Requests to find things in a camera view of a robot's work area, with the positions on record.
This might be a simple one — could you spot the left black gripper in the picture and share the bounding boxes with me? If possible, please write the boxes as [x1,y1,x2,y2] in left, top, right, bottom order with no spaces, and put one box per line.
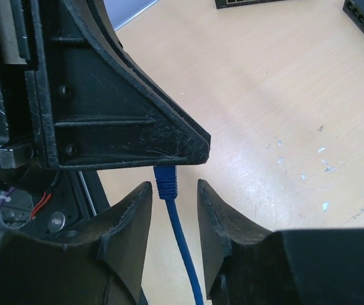
[0,1,58,191]

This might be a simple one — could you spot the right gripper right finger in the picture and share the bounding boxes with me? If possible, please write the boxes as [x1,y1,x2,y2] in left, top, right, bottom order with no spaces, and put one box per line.
[197,180,364,304]

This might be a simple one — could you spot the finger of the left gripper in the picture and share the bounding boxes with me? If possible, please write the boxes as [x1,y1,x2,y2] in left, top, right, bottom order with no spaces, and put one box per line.
[32,1,211,170]

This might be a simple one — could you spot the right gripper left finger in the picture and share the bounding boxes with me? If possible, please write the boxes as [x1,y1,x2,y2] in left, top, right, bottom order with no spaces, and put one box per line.
[0,182,152,304]

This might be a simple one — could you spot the blue ethernet cable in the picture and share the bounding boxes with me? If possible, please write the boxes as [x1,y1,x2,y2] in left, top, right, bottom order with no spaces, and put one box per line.
[153,164,205,305]

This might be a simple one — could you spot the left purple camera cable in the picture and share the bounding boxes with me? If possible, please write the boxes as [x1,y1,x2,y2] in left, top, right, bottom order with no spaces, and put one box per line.
[0,187,17,229]

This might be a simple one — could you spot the black network switch centre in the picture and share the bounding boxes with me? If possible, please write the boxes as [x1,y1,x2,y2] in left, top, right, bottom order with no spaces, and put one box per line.
[215,0,281,10]

